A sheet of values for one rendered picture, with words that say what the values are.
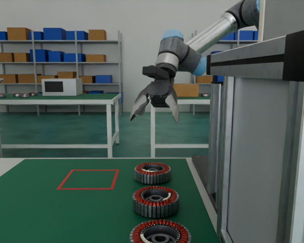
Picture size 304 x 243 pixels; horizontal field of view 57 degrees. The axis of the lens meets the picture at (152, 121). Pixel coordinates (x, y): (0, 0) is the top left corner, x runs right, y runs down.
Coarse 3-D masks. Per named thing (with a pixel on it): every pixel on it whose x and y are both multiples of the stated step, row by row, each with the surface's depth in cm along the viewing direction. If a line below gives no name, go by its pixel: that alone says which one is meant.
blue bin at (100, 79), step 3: (96, 75) 673; (99, 75) 674; (102, 75) 674; (105, 75) 674; (108, 75) 674; (111, 75) 704; (96, 78) 674; (99, 78) 675; (102, 78) 675; (105, 78) 675; (108, 78) 676; (111, 78) 703; (96, 81) 676; (99, 81) 676; (102, 81) 676; (105, 81) 677; (108, 81) 677; (111, 81) 703
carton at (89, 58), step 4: (88, 56) 668; (92, 56) 668; (96, 56) 668; (100, 56) 668; (104, 56) 680; (88, 60) 669; (92, 60) 669; (96, 60) 669; (100, 60) 670; (104, 60) 680
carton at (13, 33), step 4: (8, 28) 654; (12, 28) 655; (16, 28) 655; (20, 28) 655; (24, 28) 656; (8, 32) 656; (12, 32) 656; (16, 32) 657; (20, 32) 657; (24, 32) 657; (28, 32) 676; (8, 36) 657; (12, 36) 658; (16, 36) 658; (20, 36) 658; (24, 36) 659; (28, 36) 676
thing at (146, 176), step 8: (136, 168) 86; (144, 168) 88; (152, 168) 88; (160, 168) 89; (168, 168) 85; (136, 176) 84; (144, 176) 82; (152, 176) 81; (160, 176) 82; (168, 176) 84
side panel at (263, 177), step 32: (224, 96) 52; (256, 96) 39; (288, 96) 30; (224, 128) 51; (256, 128) 39; (288, 128) 28; (224, 160) 52; (256, 160) 39; (288, 160) 28; (224, 192) 53; (256, 192) 39; (288, 192) 28; (224, 224) 54; (256, 224) 39; (288, 224) 28
